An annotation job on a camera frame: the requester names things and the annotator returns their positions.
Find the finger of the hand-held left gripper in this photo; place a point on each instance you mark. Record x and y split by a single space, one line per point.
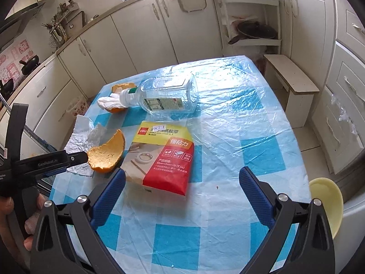
78 158

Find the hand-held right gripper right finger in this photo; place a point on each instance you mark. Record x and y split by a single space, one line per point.
255 197

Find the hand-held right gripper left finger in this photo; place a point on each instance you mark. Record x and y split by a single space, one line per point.
109 194

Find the bowl-shaped pomelo peel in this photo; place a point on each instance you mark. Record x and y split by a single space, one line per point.
105 154

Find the white plastic bag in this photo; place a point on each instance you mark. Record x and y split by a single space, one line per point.
82 131

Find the yellow plastic bin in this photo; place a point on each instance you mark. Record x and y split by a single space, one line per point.
328 199

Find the clear plastic bottle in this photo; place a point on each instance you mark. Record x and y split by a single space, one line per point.
171 94

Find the person's left hand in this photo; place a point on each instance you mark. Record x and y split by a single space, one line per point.
40 202

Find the floral waste basket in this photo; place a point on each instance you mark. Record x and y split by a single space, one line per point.
77 107

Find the red yellow packet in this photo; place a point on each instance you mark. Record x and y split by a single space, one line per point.
159 159

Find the crumpled white tissue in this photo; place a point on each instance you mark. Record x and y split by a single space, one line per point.
109 100

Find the checkered plastic covered table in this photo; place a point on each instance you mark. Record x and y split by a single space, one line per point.
228 114

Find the black wok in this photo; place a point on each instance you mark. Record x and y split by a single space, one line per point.
30 65

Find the clear plastic bags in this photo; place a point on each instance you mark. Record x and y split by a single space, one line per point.
343 117

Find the utensil rack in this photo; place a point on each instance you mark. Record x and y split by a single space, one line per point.
57 34

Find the white wooden stool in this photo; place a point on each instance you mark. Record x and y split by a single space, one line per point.
288 71

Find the white kitchen base cabinets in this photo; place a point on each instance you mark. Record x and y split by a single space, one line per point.
134 37

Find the beige kitchen countertop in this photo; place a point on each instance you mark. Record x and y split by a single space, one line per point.
91 25

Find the cutting board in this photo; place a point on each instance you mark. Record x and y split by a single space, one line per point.
77 20

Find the range hood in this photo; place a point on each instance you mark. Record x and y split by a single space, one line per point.
17 20

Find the black lidded frying pan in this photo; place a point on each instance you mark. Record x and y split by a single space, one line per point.
256 30

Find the white shelf rack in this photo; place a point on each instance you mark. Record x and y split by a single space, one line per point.
251 0

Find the pink wall stickers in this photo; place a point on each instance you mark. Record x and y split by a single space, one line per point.
11 60

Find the wall spice shelf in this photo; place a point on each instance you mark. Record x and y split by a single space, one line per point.
68 7

